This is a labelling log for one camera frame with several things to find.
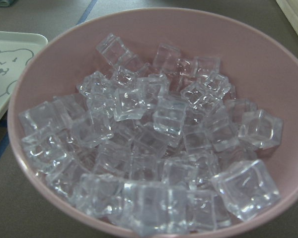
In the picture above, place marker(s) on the wooden cutting board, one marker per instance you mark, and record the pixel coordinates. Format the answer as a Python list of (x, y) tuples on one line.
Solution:
[(290, 10)]

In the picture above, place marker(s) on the cream serving tray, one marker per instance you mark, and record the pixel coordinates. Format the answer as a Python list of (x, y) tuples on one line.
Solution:
[(16, 51)]

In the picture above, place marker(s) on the pink bowl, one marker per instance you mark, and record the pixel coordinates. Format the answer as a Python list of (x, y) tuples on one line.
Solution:
[(261, 69)]

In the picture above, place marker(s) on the clear ice cubes pile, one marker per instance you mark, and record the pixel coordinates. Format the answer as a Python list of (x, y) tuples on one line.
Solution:
[(158, 148)]

